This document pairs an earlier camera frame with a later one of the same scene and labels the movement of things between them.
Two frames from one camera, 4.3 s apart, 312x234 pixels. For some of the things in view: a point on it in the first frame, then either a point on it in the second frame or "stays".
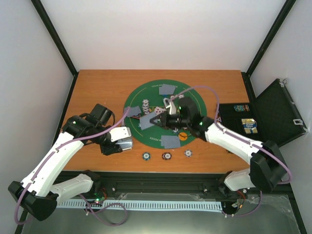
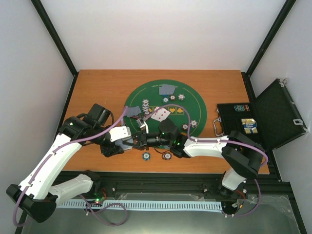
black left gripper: (112, 148) stays
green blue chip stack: (146, 156) stays
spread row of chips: (146, 106) stays
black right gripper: (156, 118) → (139, 146)
